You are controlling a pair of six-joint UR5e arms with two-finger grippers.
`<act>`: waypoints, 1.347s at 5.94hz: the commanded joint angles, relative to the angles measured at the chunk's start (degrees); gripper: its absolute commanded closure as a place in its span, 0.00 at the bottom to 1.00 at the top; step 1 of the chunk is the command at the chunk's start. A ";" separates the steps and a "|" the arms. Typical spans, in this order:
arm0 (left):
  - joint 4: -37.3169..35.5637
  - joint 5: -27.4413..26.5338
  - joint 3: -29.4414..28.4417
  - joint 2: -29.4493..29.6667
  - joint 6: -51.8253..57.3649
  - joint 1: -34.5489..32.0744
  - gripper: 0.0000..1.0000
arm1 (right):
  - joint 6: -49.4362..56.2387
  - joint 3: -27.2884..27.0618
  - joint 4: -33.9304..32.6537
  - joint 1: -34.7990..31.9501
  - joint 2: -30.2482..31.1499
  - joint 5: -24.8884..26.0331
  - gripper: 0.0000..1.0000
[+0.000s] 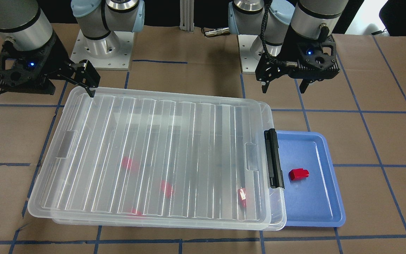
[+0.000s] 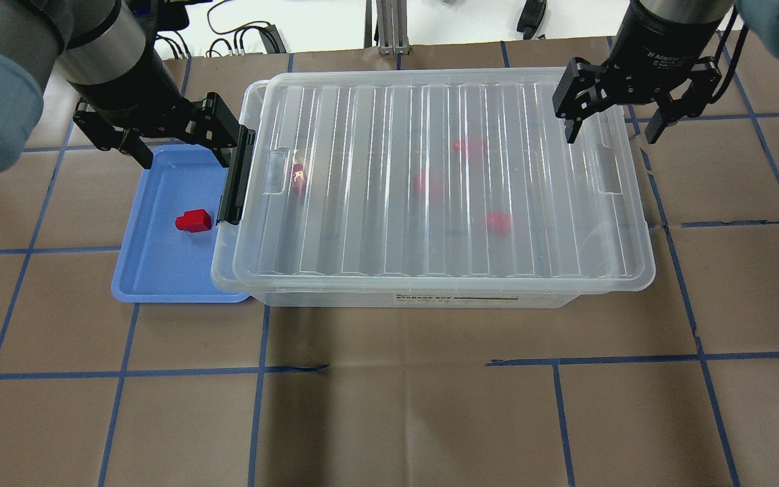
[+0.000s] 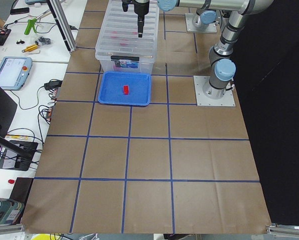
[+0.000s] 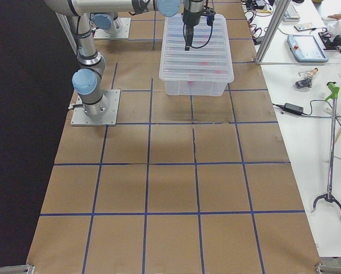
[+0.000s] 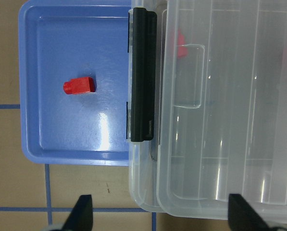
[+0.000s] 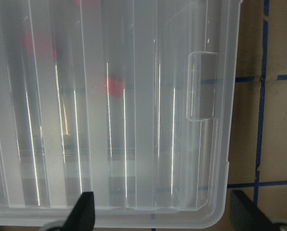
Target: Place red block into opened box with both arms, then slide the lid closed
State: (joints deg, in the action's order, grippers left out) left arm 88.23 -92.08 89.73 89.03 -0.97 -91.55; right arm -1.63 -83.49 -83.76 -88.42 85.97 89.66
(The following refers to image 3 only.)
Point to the blue teach pendant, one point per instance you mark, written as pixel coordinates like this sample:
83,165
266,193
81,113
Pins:
14,72

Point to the black smartphone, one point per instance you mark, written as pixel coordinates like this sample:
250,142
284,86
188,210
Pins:
16,11

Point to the black monitor stand base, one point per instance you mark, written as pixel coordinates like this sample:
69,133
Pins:
10,160

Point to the black box latch handle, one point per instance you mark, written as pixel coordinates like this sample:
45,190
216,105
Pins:
122,58

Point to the teal device box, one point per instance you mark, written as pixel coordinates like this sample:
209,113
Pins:
10,210

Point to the black power adapter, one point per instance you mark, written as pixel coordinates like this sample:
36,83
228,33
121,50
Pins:
53,84

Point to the green handled tool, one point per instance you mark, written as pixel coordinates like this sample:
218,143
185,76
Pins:
30,26

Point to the aluminium frame post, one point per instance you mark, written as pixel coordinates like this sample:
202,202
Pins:
62,23

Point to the blue plastic tray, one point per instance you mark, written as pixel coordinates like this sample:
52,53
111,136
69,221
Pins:
111,88

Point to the clear plastic storage box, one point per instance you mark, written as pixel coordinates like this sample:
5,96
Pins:
126,65

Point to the brass cylinder tool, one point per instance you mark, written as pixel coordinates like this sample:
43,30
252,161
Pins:
30,48

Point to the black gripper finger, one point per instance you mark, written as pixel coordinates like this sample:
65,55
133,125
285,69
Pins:
140,24

